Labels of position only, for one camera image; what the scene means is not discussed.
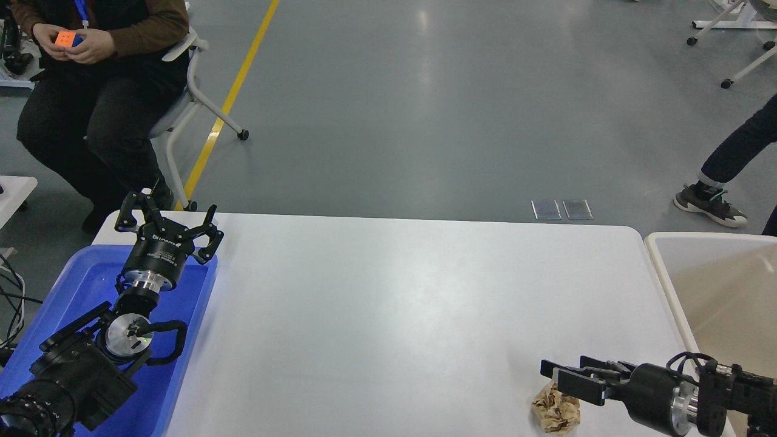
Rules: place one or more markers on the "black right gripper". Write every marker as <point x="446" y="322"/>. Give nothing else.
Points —
<point x="654" y="396"/>

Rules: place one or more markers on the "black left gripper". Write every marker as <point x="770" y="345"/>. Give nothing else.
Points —
<point x="156" y="254"/>

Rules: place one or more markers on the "brown paper ball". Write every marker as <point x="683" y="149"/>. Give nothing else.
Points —
<point x="558" y="414"/>

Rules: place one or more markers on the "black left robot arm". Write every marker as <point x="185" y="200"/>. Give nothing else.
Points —
<point x="85" y="372"/>

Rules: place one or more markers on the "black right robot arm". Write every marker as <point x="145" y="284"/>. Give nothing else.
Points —
<point x="721" y="388"/>

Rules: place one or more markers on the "white rolling chair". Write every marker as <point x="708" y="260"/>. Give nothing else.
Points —
<point x="184" y="108"/>

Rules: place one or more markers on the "blue plastic bin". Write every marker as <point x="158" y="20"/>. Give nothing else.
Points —
<point x="88" y="280"/>

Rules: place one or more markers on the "white side table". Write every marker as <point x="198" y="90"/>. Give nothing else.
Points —
<point x="15" y="191"/>

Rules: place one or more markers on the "beige plastic bin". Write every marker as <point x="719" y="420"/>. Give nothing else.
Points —
<point x="722" y="292"/>

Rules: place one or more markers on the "person in black trousers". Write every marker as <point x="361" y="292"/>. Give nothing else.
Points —
<point x="90" y="114"/>

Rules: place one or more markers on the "right metal floor plate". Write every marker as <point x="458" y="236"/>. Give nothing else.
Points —
<point x="577" y="209"/>

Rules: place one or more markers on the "metal floor plate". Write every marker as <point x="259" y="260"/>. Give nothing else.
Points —
<point x="577" y="209"/>
<point x="546" y="210"/>

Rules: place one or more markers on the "left metal floor plate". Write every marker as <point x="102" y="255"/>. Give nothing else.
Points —
<point x="546" y="210"/>

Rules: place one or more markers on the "colourful puzzle cube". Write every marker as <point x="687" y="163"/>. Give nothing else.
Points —
<point x="68" y="38"/>

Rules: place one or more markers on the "metal cart with robot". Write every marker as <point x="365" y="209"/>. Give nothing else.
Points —
<point x="14" y="61"/>

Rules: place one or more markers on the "person in dark jeans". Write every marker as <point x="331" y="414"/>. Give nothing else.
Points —
<point x="724" y="163"/>

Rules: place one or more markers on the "white rolling chair base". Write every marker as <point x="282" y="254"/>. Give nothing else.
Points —
<point x="735" y="19"/>

